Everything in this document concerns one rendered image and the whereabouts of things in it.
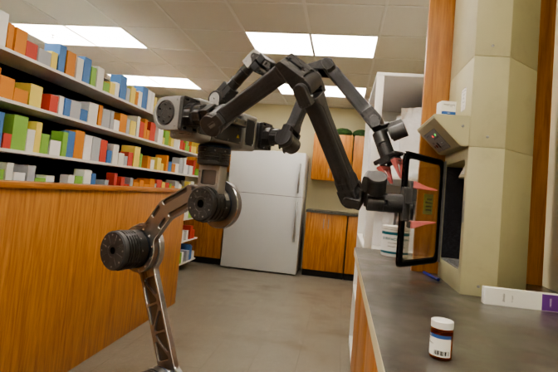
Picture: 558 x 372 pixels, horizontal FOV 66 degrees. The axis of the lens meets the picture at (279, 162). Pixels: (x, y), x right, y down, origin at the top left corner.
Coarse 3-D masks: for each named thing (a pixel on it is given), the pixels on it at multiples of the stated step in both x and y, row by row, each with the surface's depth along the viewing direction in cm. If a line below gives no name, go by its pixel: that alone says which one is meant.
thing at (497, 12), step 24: (456, 0) 174; (480, 0) 142; (504, 0) 141; (528, 0) 147; (456, 24) 170; (480, 24) 142; (504, 24) 140; (528, 24) 147; (456, 48) 167; (480, 48) 141; (504, 48) 140; (528, 48) 147; (456, 72) 164
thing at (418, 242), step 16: (416, 160) 154; (416, 176) 154; (432, 176) 163; (400, 192) 148; (416, 192) 154; (432, 192) 163; (416, 208) 154; (432, 208) 163; (432, 224) 163; (416, 240) 155; (432, 240) 164; (416, 256) 155; (432, 256) 164
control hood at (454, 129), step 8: (432, 120) 146; (440, 120) 141; (448, 120) 141; (456, 120) 140; (464, 120) 140; (424, 128) 160; (432, 128) 152; (440, 128) 144; (448, 128) 140; (456, 128) 140; (464, 128) 140; (448, 136) 143; (456, 136) 140; (464, 136) 140; (456, 144) 143; (464, 144) 139; (440, 152) 166; (448, 152) 159
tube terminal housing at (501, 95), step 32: (480, 64) 141; (512, 64) 140; (480, 96) 140; (512, 96) 140; (480, 128) 139; (512, 128) 140; (448, 160) 164; (480, 160) 138; (512, 160) 141; (480, 192) 138; (512, 192) 141; (480, 224) 137; (512, 224) 141; (480, 256) 136; (512, 256) 141; (480, 288) 135; (512, 288) 141
